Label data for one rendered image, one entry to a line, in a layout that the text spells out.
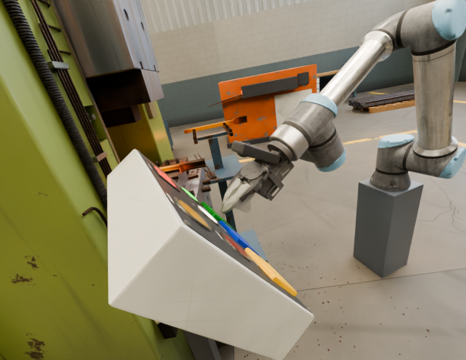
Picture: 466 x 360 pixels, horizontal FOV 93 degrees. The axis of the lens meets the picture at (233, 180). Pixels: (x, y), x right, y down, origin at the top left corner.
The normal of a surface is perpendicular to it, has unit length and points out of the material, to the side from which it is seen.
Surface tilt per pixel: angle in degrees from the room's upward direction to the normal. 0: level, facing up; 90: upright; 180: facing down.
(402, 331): 0
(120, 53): 90
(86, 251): 90
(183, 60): 90
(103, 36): 90
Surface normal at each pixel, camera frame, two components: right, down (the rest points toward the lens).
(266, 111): 0.02, 0.42
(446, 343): -0.18, -0.89
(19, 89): 0.98, -0.18
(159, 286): 0.48, 0.29
